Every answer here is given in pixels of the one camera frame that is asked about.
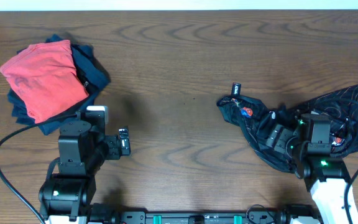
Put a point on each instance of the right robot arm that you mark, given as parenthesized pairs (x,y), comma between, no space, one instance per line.
(308,146)

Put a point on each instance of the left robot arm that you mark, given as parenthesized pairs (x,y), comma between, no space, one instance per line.
(70,184)

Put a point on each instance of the black printed cycling jersey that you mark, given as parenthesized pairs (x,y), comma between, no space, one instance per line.
(257,121)

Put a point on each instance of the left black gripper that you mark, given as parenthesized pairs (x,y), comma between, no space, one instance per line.
(114,150)

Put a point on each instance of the folded red shirt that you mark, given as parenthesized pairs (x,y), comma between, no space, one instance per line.
(44,77)

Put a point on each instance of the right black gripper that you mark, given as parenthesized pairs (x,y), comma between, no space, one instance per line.
(281,134)

